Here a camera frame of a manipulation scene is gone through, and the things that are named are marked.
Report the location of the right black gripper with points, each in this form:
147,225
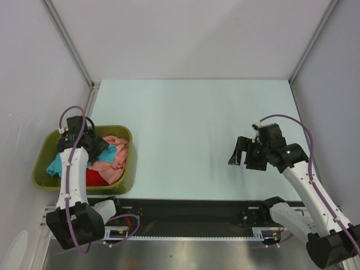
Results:
244,144

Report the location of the red t shirt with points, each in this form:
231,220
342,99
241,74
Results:
94,179

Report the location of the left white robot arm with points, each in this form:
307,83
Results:
74,223

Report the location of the olive green plastic bin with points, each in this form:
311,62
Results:
49,151

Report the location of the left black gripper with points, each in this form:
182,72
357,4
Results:
100,144

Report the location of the pink t shirt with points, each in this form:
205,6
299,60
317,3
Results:
122,146

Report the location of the turquoise t shirt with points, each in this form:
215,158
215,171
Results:
104,165

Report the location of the white slotted cable duct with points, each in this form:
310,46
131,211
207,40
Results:
258,236

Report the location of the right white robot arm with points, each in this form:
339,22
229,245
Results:
330,237

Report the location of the aluminium frame post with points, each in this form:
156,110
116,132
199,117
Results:
325,18
67,40

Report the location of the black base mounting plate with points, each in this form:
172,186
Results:
197,218

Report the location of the left aluminium frame post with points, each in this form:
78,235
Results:
67,40

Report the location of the right aluminium frame post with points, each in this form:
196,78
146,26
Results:
325,18

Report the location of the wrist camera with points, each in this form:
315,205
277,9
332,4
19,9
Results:
76,126
271,136

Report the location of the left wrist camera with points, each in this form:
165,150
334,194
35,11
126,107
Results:
76,126

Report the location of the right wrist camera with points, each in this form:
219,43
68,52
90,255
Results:
271,136

